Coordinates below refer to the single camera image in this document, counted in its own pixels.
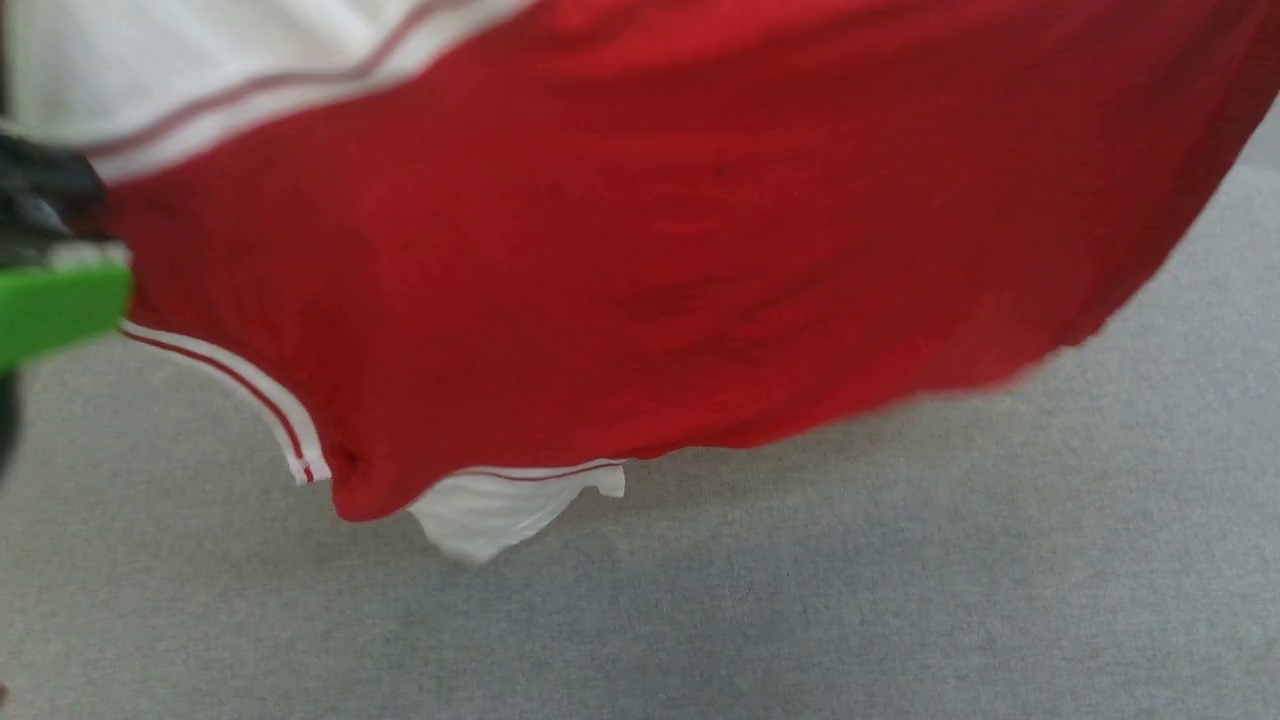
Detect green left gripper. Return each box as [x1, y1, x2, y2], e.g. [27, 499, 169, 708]
[0, 135, 134, 374]

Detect red and white shirt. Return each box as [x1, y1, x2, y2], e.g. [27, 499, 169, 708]
[5, 0, 1280, 567]

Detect grey fabric sofa seat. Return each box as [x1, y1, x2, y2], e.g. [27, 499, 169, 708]
[0, 95, 1280, 720]

